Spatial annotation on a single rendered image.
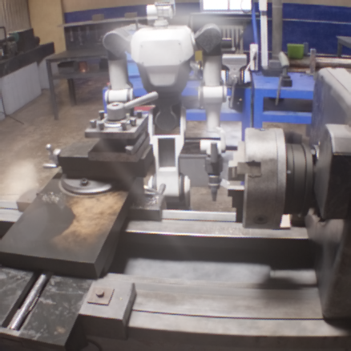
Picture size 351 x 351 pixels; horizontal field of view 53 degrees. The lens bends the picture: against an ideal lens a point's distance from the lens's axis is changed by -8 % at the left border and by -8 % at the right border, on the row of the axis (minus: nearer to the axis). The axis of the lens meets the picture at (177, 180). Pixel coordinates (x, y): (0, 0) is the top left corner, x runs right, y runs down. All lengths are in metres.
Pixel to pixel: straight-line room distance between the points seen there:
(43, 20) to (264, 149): 8.19
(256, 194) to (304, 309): 0.33
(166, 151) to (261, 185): 1.06
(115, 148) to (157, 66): 0.58
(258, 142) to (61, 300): 0.61
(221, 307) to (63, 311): 0.39
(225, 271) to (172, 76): 0.89
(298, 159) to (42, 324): 0.71
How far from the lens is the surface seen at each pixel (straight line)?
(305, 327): 0.94
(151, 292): 1.00
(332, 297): 0.90
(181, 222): 1.25
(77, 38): 5.43
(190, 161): 3.01
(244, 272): 1.22
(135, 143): 1.18
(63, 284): 1.01
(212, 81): 1.76
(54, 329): 0.91
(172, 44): 1.66
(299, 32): 8.04
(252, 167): 0.84
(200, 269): 1.22
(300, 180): 0.88
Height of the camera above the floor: 1.55
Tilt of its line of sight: 29 degrees down
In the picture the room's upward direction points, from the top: 3 degrees counter-clockwise
